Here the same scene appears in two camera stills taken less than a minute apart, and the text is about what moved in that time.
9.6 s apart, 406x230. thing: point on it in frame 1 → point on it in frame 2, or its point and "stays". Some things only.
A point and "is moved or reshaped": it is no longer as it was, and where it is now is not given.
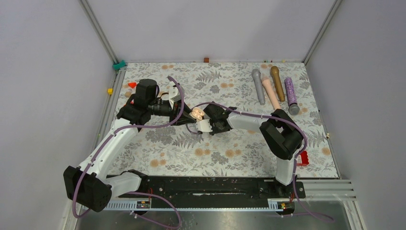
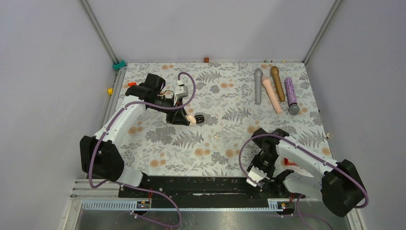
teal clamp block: (117, 66) stays
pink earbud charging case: (197, 113) is moved or reshaped
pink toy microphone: (268, 86) stays
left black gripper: (184, 118) stays
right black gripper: (214, 131) → (255, 163)
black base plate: (215, 188) stays
